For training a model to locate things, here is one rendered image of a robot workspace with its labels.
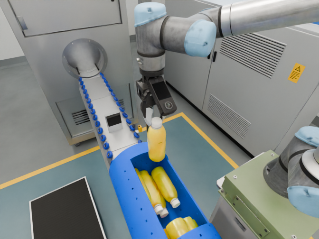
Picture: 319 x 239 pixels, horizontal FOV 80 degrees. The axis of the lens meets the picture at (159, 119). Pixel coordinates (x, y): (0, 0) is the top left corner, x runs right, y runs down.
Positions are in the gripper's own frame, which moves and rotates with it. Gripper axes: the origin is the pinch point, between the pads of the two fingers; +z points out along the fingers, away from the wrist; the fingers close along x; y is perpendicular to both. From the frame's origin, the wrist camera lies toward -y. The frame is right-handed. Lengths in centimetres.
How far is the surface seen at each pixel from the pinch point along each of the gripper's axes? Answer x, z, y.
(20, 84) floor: 114, 141, 343
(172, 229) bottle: 7.2, 25.3, -25.3
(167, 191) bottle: -0.9, 36.6, -8.2
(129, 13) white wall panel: -149, 77, 451
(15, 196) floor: 112, 142, 104
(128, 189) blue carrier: 15.4, 23.4, -6.4
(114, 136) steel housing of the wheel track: 9, 50, 48
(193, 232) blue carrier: 2.6, 20.3, -30.3
